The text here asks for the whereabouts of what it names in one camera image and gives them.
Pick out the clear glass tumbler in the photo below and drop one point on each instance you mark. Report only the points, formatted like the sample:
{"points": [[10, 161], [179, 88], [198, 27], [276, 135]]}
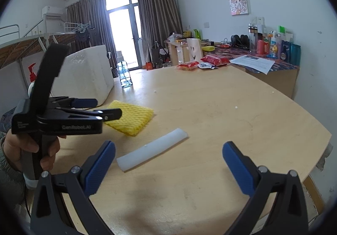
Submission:
{"points": [[252, 39]]}

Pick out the brown curtain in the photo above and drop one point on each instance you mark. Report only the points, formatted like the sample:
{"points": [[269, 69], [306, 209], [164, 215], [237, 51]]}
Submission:
{"points": [[158, 14], [92, 19]]}

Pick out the dark blue bottle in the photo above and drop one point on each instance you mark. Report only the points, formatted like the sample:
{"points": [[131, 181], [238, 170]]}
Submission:
{"points": [[284, 50]]}

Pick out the patterned desk cloth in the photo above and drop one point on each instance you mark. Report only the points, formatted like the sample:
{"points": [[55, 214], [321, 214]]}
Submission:
{"points": [[284, 64]]}

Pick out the white snack packet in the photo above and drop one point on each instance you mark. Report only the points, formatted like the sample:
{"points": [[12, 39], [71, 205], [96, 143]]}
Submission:
{"points": [[206, 65]]}

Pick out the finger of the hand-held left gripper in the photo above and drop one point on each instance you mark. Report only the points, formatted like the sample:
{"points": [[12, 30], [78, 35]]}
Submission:
{"points": [[84, 103], [113, 114]]}

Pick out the large red snack packet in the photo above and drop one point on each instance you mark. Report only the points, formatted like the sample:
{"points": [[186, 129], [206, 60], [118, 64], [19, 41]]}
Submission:
{"points": [[214, 60]]}

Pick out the dark hanging clothes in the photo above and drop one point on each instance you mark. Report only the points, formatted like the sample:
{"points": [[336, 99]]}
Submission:
{"points": [[82, 37]]}

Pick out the white tube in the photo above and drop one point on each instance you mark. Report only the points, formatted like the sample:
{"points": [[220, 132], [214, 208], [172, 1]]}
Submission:
{"points": [[273, 45]]}

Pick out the wooden desk with drawers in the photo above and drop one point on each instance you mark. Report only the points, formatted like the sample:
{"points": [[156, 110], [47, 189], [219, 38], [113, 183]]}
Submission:
{"points": [[173, 52]]}

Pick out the pink cartoon wall poster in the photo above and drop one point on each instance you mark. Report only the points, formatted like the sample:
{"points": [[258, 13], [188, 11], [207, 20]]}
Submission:
{"points": [[238, 2]]}

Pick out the small red snack packet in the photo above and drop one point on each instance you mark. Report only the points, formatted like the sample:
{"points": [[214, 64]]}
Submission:
{"points": [[187, 65]]}

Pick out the orange box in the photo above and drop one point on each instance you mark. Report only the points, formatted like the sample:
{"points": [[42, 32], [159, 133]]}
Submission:
{"points": [[149, 66]]}

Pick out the white foam strip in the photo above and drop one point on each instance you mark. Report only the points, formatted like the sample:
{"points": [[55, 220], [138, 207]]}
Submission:
{"points": [[152, 148]]}

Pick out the wooden chair with smiley face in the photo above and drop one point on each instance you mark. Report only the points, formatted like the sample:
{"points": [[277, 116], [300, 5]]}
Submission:
{"points": [[194, 49]]}

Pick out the green packet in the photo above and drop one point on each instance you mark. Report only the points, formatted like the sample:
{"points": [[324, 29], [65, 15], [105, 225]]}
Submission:
{"points": [[197, 34]]}

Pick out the white bottle with red pump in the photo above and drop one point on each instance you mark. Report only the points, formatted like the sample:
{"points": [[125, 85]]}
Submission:
{"points": [[32, 74]]}

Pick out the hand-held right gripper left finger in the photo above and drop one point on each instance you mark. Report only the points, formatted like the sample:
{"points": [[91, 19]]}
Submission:
{"points": [[101, 168]]}

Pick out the white air conditioner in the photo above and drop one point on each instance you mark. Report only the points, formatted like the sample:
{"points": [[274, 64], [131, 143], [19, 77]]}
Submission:
{"points": [[52, 11]]}

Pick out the printed paper sheet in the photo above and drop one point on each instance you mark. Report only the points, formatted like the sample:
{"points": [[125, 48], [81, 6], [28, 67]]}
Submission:
{"points": [[252, 64]]}

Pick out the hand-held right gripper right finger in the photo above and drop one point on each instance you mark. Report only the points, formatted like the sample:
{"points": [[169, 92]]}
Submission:
{"points": [[237, 169]]}

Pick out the black headphones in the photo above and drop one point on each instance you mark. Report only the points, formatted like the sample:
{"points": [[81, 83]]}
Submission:
{"points": [[239, 40]]}

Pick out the yellow packet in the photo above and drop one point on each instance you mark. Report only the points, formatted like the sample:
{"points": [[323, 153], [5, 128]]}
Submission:
{"points": [[208, 48]]}

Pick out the yellow foam net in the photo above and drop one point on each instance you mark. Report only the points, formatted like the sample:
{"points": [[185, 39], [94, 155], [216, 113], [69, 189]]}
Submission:
{"points": [[131, 116]]}

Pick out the white foam box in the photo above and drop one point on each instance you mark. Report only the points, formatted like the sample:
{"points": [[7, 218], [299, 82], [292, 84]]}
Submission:
{"points": [[87, 71]]}

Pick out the grey metal bunk bed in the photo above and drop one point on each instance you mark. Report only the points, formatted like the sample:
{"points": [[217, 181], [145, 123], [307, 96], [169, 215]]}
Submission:
{"points": [[69, 25], [15, 48]]}

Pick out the clear water bottle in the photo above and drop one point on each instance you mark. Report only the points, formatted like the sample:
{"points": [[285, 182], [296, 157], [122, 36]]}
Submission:
{"points": [[125, 74]]}

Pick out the person's left hand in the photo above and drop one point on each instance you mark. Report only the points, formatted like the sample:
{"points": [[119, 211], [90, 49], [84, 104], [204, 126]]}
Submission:
{"points": [[15, 148]]}

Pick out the glass balcony door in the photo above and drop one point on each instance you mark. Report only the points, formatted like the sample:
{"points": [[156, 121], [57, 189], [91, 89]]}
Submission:
{"points": [[121, 29]]}

